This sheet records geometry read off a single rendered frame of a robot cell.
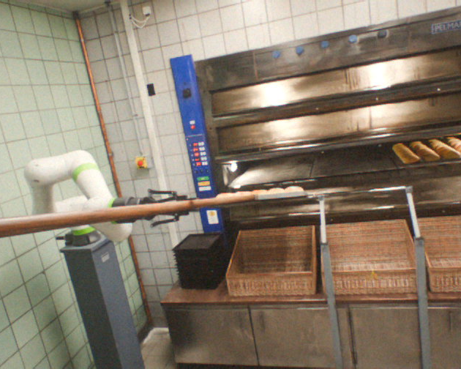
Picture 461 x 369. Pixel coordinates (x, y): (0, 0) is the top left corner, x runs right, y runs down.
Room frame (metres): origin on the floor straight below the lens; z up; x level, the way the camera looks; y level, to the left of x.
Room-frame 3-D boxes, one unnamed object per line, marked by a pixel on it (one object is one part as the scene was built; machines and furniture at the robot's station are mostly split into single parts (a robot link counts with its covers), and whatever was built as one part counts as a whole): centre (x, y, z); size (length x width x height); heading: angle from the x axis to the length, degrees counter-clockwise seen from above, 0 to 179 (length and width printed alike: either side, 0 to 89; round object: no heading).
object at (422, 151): (2.73, -1.50, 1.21); 0.61 x 0.48 x 0.06; 163
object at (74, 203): (1.96, 0.83, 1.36); 0.16 x 0.13 x 0.19; 122
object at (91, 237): (1.99, 0.87, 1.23); 0.26 x 0.15 x 0.06; 69
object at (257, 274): (2.39, -0.19, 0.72); 0.56 x 0.49 x 0.28; 73
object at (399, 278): (2.21, -0.76, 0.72); 0.56 x 0.49 x 0.28; 74
